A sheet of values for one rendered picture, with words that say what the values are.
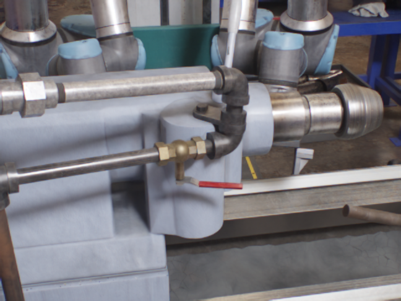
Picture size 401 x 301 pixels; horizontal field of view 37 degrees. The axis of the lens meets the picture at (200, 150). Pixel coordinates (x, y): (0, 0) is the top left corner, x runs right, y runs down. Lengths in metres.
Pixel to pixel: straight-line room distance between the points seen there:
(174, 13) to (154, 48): 0.14
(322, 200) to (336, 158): 1.89
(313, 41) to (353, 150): 1.52
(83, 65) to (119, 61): 0.17
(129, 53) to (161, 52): 0.45
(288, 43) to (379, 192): 0.38
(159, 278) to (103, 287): 0.08
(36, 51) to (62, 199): 0.88
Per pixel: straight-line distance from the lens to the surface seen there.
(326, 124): 0.94
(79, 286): 0.87
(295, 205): 1.20
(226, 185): 0.76
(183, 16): 1.98
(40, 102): 0.63
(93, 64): 1.32
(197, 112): 0.78
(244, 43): 1.50
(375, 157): 3.16
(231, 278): 1.19
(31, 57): 1.69
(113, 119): 0.82
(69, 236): 0.86
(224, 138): 0.75
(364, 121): 0.95
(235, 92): 0.74
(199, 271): 1.20
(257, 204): 1.19
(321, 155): 3.12
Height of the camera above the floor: 1.50
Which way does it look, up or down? 29 degrees down
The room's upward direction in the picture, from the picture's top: straight up
